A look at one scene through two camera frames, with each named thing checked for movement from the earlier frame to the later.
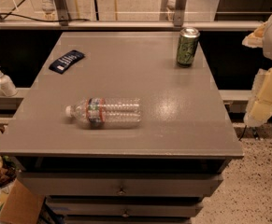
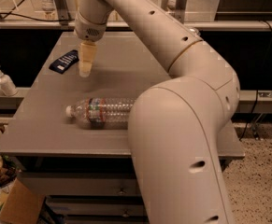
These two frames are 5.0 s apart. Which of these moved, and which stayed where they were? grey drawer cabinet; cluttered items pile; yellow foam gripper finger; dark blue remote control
Moved: yellow foam gripper finger
Stayed: dark blue remote control; cluttered items pile; grey drawer cabinet
